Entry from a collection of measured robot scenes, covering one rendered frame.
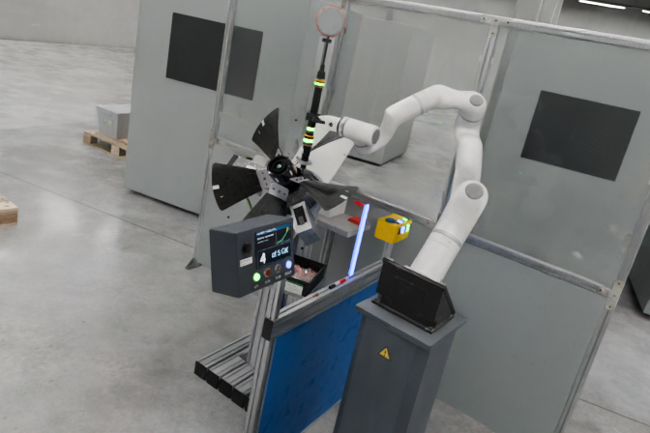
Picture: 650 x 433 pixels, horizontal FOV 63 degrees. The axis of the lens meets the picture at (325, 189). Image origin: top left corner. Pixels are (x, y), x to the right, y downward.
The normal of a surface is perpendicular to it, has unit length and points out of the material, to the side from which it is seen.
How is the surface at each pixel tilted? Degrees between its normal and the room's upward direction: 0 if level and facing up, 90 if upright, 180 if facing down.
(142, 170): 90
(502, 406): 90
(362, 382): 90
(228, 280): 90
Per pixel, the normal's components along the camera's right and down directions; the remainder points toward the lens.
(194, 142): -0.39, 0.19
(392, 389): -0.61, 0.11
